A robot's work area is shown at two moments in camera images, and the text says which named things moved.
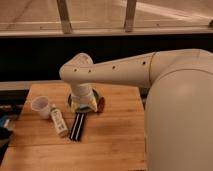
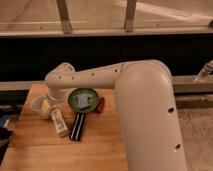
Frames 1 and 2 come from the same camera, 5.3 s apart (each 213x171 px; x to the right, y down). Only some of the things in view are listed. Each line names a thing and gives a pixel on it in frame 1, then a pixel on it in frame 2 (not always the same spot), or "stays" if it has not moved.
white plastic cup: (41, 104) stays
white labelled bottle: (59, 121) stays
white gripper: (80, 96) → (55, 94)
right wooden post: (130, 15) stays
